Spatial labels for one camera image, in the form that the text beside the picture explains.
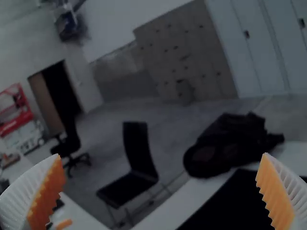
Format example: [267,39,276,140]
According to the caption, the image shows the black jacket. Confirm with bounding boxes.
[183,112,285,178]

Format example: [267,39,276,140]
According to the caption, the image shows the black mat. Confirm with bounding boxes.
[177,168,307,230]

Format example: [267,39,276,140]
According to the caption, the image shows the white desk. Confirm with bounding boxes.
[0,148,113,230]

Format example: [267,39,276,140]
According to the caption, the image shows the red poster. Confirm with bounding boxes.
[0,82,34,138]

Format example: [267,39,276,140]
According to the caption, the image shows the white cupboard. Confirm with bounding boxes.
[206,0,307,99]

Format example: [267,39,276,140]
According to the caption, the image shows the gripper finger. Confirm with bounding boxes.
[255,152,307,230]
[0,153,67,230]

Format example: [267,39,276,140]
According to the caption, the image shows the grey locker cabinet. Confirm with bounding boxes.
[133,0,239,106]

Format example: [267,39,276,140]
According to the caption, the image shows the black office chair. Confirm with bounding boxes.
[50,115,92,178]

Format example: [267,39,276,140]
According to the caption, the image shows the brown door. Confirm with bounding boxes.
[28,71,64,138]

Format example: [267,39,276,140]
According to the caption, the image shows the black cantilever chair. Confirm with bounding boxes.
[96,121,173,228]

